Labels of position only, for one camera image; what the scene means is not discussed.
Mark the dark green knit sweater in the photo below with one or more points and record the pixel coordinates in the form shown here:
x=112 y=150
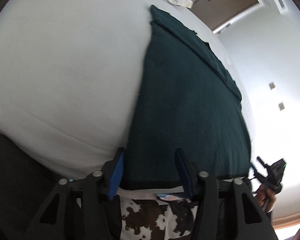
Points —
x=187 y=100

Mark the person right hand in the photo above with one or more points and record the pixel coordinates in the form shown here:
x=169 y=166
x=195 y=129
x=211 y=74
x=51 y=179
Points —
x=263 y=194

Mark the brown wooden door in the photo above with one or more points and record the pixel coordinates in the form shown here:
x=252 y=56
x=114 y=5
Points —
x=215 y=13

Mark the wall switch plate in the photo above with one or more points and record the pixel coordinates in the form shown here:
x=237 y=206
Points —
x=272 y=85

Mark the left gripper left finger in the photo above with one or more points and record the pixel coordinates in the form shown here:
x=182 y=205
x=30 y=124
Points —
x=88 y=208

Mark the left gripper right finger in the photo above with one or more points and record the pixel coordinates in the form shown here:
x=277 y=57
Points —
x=223 y=206

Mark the cow print trousers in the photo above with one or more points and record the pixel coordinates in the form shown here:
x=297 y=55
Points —
x=156 y=219

